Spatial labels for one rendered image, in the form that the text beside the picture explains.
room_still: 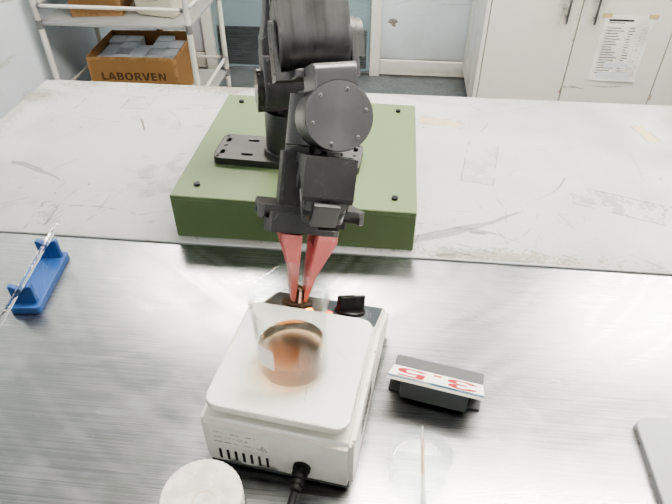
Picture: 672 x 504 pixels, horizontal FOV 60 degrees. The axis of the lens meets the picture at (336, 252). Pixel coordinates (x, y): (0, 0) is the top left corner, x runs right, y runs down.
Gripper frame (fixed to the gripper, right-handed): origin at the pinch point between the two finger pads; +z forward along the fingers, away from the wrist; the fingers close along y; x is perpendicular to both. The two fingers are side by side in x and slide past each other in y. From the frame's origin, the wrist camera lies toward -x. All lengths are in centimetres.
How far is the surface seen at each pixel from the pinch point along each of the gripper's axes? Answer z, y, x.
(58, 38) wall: -47, -84, 233
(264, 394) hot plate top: 5.1, -4.0, -13.2
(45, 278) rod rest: 4.3, -28.2, 15.1
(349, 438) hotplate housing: 7.3, 2.7, -16.1
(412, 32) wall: -80, 89, 272
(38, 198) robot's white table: -2.7, -34.2, 32.9
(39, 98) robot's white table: -17, -43, 64
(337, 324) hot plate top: 0.7, 2.6, -7.6
